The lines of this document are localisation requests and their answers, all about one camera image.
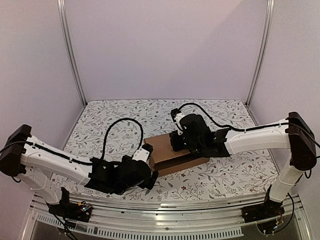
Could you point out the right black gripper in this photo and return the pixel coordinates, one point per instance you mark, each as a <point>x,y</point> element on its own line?
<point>175,144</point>

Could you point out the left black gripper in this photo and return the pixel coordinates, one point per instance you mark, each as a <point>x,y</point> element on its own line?
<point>152,181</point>

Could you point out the brown cardboard box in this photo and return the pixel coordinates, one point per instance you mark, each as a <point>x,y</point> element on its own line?
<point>166,161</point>

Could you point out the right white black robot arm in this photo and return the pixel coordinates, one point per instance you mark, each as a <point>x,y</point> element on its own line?
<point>194,135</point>

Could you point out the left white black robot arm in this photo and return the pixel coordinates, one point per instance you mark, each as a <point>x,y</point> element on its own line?
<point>28,159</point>

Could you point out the floral patterned table mat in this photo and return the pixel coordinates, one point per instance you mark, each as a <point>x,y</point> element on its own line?
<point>114,127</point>

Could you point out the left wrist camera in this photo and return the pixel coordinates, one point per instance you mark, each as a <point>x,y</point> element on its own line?
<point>143,153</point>

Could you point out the front aluminium rail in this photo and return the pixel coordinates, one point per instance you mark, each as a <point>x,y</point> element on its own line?
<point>214,219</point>

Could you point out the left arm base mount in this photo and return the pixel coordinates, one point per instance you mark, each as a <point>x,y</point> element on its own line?
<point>80,211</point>

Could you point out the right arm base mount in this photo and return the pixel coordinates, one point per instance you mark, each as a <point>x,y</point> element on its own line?
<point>267,217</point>

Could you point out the right aluminium frame post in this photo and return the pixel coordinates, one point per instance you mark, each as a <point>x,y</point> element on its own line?
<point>262,51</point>

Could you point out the aluminium frame post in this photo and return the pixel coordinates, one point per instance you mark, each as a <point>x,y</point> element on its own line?
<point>262,51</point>
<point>61,5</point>

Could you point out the left aluminium frame post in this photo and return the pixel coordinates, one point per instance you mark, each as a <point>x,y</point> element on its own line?
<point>61,5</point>

